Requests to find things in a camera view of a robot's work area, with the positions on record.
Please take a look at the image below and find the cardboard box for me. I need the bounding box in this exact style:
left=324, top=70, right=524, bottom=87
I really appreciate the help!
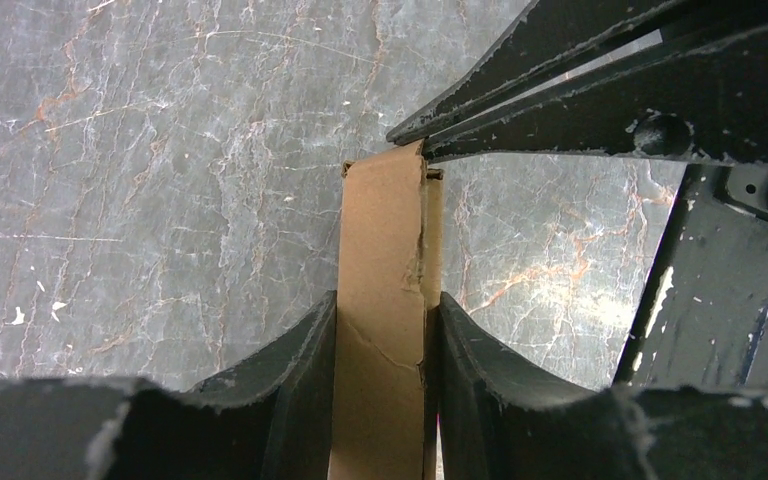
left=328, top=142, right=440, bottom=479

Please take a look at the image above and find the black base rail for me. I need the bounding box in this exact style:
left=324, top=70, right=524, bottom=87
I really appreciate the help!
left=615, top=165, right=768, bottom=388

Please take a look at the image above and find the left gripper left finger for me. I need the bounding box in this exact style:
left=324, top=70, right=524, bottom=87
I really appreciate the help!
left=0, top=291, right=336, bottom=479

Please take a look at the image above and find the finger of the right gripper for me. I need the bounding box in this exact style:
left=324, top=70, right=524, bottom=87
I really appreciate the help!
left=386, top=0, right=688, bottom=145
left=422, top=23, right=768, bottom=166

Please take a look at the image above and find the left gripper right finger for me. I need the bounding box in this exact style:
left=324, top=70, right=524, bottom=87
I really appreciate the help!
left=439, top=294, right=768, bottom=479

